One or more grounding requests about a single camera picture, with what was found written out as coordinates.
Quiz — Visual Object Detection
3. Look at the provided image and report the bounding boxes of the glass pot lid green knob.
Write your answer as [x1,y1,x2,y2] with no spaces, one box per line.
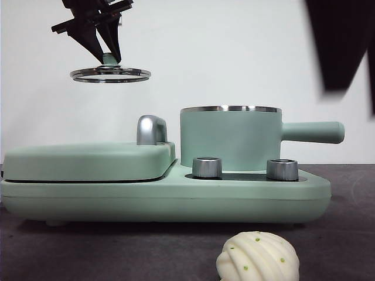
[70,52,152,84]

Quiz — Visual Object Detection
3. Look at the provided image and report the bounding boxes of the twisted white bun green flecks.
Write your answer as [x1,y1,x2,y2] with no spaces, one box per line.
[216,230,300,281]

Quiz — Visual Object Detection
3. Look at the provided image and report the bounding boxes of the green hinged grill cover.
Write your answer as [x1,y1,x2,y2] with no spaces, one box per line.
[4,141,178,183]

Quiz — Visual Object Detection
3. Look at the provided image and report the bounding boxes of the silver control knob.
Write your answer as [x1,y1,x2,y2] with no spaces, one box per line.
[265,159,299,181]
[192,157,223,179]

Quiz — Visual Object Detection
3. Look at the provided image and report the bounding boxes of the black control panel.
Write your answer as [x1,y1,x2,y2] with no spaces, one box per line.
[185,172,307,181]

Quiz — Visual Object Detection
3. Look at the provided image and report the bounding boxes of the green breakfast machine base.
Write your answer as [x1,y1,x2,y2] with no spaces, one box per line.
[0,165,332,228]

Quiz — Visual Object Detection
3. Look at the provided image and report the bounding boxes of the silver grill cover handle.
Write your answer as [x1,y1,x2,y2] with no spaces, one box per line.
[136,115,168,146]

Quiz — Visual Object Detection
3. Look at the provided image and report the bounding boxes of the green pot with handle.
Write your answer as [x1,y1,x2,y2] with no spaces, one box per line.
[179,104,346,173]

